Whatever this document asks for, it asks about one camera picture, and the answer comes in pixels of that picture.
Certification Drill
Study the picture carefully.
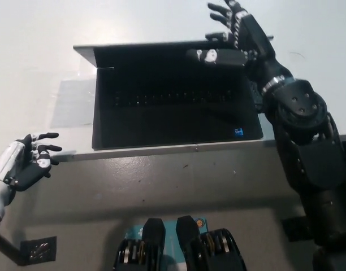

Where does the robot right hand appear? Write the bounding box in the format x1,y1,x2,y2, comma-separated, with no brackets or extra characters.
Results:
186,0,276,69

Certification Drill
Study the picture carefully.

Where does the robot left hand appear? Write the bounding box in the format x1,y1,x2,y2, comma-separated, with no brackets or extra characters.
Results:
0,132,63,191

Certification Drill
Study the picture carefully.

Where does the dark grey laptop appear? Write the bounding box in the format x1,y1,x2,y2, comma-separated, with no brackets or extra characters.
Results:
73,35,274,151

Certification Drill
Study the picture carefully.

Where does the black tape patch on table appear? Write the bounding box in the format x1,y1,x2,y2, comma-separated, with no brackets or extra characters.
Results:
249,80,265,114

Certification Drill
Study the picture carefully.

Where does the clear plastic tape sheet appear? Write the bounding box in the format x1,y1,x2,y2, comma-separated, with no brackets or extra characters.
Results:
50,78,95,128

